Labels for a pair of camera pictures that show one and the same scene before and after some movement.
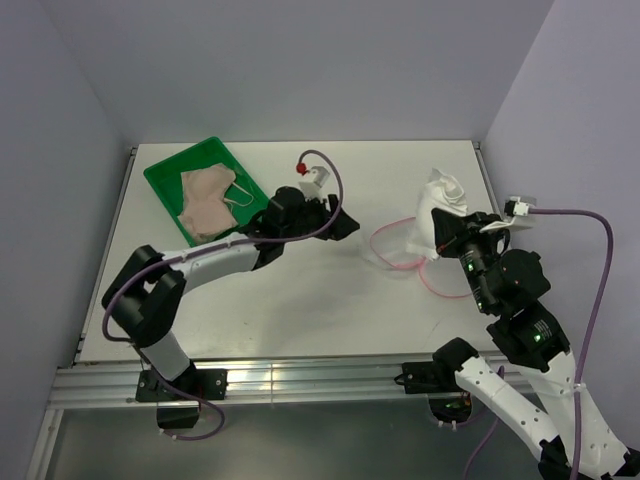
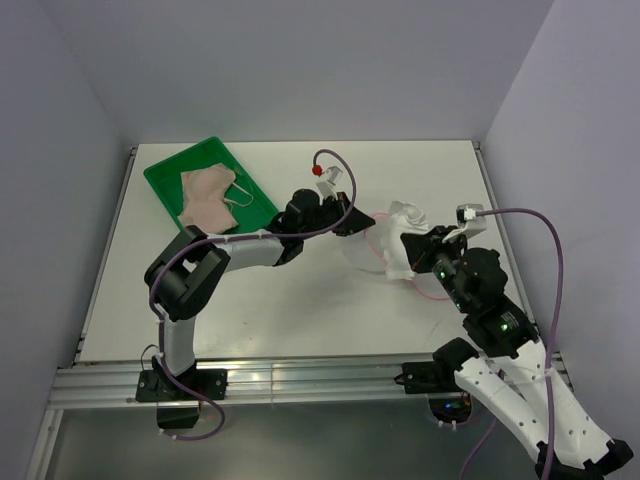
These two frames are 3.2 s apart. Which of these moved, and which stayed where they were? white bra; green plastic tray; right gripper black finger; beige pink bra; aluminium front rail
Moved: white bra; right gripper black finger
Stayed: aluminium front rail; green plastic tray; beige pink bra
